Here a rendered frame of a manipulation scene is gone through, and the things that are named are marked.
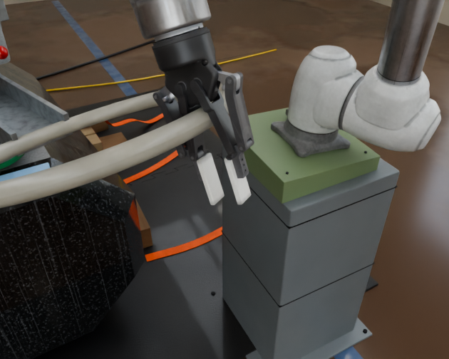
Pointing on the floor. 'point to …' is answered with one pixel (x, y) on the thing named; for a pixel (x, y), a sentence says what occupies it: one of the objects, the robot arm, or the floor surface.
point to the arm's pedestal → (303, 263)
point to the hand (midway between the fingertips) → (224, 179)
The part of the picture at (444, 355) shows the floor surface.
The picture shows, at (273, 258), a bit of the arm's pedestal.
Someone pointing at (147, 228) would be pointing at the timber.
